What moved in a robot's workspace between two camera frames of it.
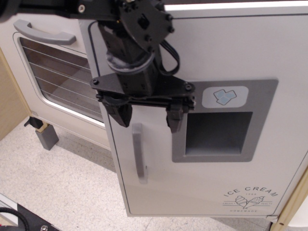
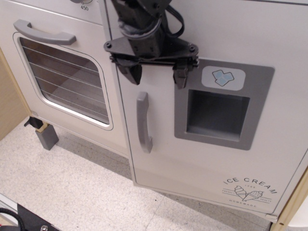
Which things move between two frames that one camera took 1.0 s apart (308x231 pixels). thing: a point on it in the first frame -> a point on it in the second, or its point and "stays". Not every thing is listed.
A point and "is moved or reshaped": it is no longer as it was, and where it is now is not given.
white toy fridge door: x=241 y=151 is moved or reshaped
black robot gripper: x=118 y=91 -> x=154 y=48
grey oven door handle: x=61 y=38 stays
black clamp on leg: x=34 y=122 stays
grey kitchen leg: x=48 y=138 stays
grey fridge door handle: x=137 y=132 -> x=143 y=105
